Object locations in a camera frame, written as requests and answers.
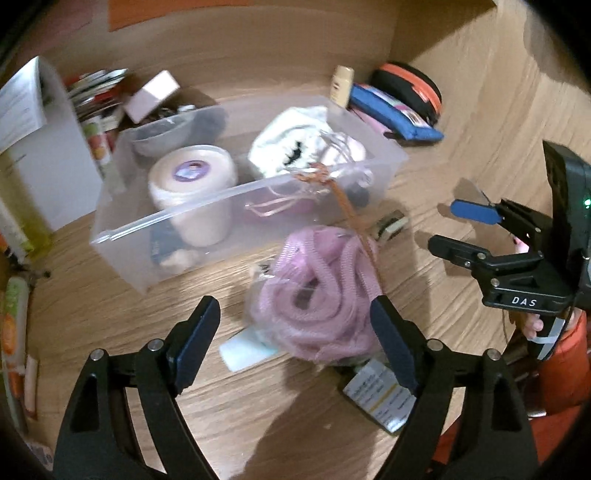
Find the white eyelash print pouch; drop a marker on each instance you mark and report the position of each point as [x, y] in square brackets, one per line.
[281, 138]

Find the beige cup with clear lid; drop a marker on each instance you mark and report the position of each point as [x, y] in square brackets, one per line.
[194, 194]

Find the person's right forearm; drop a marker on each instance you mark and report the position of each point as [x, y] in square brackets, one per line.
[563, 378]

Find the small metal items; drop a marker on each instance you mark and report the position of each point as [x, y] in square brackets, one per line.
[173, 112]

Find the orange sticky note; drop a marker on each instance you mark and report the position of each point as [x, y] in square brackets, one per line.
[184, 11]

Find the blue pencil case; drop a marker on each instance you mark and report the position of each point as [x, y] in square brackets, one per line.
[392, 115]

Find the beige lip balm stick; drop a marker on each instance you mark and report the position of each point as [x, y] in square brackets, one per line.
[31, 387]

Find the small cream bottle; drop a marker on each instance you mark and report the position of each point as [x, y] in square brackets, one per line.
[341, 87]

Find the orange green lotion tube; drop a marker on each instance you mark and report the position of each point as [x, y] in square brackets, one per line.
[14, 318]

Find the black pen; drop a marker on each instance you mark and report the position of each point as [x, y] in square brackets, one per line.
[34, 272]

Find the small black white clip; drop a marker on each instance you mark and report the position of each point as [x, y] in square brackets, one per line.
[391, 226]

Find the black orange zip case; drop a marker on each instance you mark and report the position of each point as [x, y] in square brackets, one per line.
[411, 78]

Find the grey bowl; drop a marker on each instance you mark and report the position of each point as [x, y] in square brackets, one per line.
[159, 136]

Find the person's right hand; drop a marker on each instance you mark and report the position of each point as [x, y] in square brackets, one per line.
[528, 326]

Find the white paper sheet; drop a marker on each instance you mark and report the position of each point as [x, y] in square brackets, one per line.
[60, 175]

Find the clear plastic storage box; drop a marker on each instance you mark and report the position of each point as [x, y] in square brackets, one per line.
[120, 249]

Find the dark box with label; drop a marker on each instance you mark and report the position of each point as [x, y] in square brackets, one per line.
[378, 397]

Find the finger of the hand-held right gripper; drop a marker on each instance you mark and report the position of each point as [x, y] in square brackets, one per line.
[461, 251]
[475, 211]

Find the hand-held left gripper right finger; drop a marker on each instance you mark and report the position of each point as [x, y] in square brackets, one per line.
[392, 341]

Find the yellow green bottle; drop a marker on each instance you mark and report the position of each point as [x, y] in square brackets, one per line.
[27, 217]

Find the flat pink item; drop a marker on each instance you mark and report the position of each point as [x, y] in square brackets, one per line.
[374, 121]

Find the stack of books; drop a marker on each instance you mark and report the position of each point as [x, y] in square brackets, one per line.
[97, 90]

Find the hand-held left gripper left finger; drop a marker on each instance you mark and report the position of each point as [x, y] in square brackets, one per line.
[194, 346]

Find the white paper card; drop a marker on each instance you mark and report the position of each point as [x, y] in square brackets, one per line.
[244, 355]

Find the fruit print carton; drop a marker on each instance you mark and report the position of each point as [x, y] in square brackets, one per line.
[99, 143]

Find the small white printed tag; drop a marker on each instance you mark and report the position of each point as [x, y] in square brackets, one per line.
[263, 274]

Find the small white box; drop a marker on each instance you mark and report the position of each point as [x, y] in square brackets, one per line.
[150, 94]

